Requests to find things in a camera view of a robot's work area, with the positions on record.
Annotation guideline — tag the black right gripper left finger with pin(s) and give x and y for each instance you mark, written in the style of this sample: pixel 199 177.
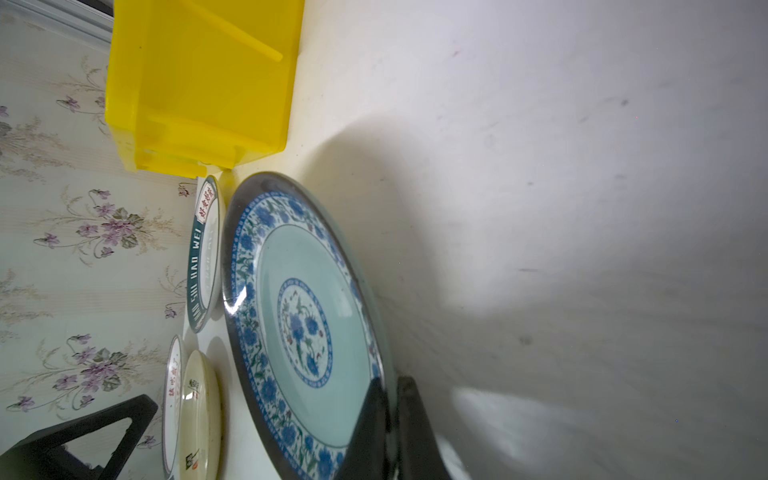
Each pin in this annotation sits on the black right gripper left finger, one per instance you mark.
pixel 366 455

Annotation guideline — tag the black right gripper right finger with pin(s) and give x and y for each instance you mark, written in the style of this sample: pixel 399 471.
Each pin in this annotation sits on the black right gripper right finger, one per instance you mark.
pixel 419 455

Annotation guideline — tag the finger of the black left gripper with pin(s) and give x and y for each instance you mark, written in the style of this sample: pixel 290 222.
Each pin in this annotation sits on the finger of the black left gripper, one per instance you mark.
pixel 95 446

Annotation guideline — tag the dark blue floral plate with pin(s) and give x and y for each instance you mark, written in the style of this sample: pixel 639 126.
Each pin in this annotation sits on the dark blue floral plate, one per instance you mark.
pixel 306 337

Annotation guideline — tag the green rim lettered plate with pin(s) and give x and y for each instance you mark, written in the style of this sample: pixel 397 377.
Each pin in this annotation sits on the green rim lettered plate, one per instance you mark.
pixel 203 267

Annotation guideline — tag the yellow plastic bin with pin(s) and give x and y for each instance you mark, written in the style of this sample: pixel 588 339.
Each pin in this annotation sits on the yellow plastic bin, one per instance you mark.
pixel 198 84

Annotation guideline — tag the pale yellow small plate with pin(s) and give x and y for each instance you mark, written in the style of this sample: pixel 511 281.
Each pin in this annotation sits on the pale yellow small plate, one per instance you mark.
pixel 200 427

